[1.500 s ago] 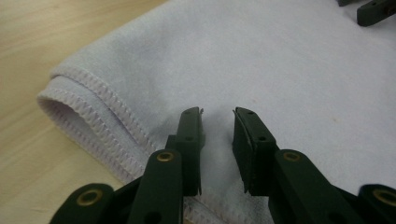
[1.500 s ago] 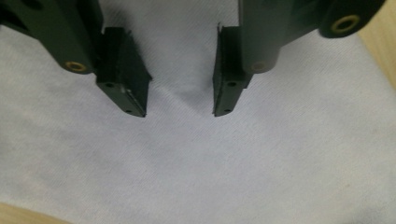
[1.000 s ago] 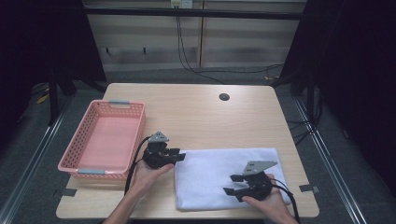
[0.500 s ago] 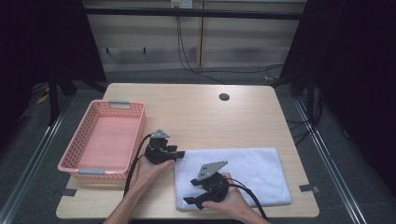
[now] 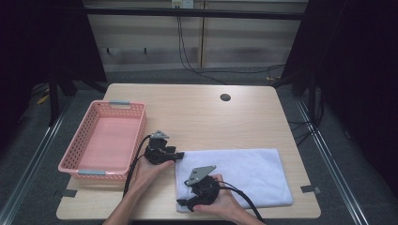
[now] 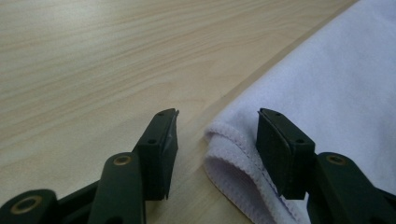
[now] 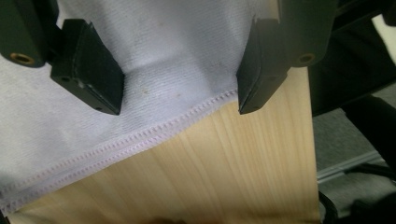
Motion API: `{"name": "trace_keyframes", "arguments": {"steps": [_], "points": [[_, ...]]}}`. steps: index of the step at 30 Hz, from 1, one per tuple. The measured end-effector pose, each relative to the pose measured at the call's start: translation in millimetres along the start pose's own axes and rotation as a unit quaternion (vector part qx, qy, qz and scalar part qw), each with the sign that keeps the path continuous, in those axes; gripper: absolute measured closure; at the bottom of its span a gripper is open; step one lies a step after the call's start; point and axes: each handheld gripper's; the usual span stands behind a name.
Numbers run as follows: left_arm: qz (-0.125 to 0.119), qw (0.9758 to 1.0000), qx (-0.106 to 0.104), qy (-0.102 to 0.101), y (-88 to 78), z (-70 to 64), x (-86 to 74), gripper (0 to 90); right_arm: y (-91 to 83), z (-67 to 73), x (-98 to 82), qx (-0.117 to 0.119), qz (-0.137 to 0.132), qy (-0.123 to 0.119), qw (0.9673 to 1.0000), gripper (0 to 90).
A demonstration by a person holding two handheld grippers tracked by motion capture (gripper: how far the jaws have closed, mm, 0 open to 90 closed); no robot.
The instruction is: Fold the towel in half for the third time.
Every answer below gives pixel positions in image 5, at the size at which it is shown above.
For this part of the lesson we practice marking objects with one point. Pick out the person's left hand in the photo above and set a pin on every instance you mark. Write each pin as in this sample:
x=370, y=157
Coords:
x=148, y=176

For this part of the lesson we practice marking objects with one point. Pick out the yellow floor object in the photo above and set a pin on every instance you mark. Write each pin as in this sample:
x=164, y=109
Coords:
x=42, y=99

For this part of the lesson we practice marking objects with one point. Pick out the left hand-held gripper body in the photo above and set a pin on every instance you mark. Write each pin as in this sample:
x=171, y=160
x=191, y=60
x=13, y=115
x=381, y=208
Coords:
x=158, y=154

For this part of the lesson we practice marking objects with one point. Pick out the white printed towel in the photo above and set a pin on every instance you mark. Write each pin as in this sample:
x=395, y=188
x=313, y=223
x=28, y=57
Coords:
x=256, y=175

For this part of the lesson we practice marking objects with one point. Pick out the pink plastic basket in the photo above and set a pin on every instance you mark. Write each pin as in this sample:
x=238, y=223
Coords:
x=106, y=140

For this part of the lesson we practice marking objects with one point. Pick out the grey tape piece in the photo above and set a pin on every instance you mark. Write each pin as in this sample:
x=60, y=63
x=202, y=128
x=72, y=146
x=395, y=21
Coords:
x=69, y=193
x=310, y=189

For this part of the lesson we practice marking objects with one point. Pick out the person's right hand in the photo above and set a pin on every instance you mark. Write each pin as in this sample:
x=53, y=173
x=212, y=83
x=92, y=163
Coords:
x=223, y=204

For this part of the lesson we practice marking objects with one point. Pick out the black metal stand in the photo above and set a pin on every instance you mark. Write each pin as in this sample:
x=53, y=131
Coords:
x=53, y=100

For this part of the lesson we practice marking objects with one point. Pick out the black horizontal bar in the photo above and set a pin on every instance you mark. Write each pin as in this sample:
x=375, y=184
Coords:
x=194, y=13

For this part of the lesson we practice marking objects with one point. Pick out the metal floor rail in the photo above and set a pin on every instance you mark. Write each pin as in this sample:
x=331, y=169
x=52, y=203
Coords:
x=31, y=159
x=331, y=162

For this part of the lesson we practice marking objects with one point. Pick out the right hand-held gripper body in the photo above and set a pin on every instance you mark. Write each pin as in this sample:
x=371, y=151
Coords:
x=206, y=190

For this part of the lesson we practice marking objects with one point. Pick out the white power outlet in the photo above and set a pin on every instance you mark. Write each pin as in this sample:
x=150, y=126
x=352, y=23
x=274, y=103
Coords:
x=183, y=3

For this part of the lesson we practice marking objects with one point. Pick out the dark curtain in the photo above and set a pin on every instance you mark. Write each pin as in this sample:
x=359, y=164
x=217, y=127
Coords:
x=37, y=47
x=359, y=78

